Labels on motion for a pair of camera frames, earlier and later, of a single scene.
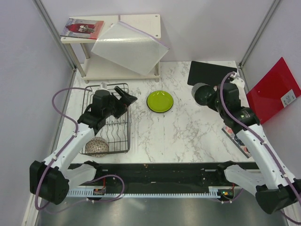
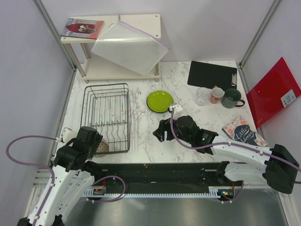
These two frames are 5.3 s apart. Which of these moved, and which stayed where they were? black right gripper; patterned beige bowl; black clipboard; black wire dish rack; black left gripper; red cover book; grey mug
Moved: black right gripper; grey mug; black left gripper
Stayed: patterned beige bowl; black clipboard; red cover book; black wire dish rack
